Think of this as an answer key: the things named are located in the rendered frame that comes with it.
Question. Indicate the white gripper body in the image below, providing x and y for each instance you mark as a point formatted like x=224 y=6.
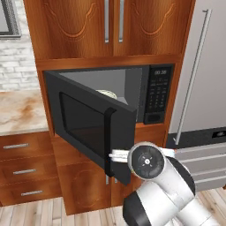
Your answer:
x=120 y=156

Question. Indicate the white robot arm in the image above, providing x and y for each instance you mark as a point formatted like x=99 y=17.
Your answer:
x=164 y=188

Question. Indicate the black microwave door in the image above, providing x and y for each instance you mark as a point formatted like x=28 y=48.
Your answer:
x=82 y=123

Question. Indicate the pale bowl with food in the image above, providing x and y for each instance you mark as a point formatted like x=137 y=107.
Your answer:
x=108 y=93

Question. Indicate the black microwave oven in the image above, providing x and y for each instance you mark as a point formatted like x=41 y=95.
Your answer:
x=157 y=91

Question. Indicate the carved wooden cupboard door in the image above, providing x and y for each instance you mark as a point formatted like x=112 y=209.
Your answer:
x=82 y=188
x=120 y=192
x=153 y=26
x=70 y=26

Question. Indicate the wooden drawer front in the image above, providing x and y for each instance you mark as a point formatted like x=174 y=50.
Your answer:
x=44 y=166
x=35 y=138
x=47 y=188

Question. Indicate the stainless steel fridge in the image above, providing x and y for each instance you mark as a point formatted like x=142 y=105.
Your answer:
x=209 y=76

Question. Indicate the grey framed window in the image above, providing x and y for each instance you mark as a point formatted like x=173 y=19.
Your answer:
x=9 y=17

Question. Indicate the tall wooden cupboard frame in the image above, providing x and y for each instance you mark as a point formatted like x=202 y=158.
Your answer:
x=153 y=134

